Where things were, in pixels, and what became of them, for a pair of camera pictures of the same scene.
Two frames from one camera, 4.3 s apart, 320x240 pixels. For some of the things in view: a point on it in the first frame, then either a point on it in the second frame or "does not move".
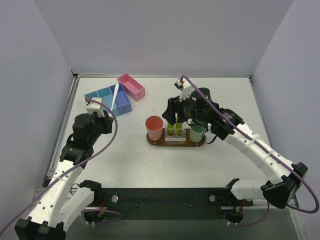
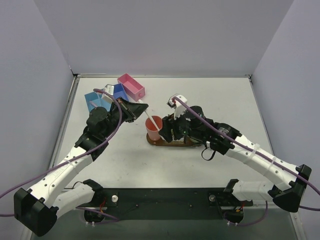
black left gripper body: (106, 122) to (126, 110)
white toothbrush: (115, 97) to (149, 116)
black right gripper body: (175, 107) to (173, 128)
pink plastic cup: (154, 126) does not move
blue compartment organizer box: (122, 103) does not move
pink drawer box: (135, 89) does not move
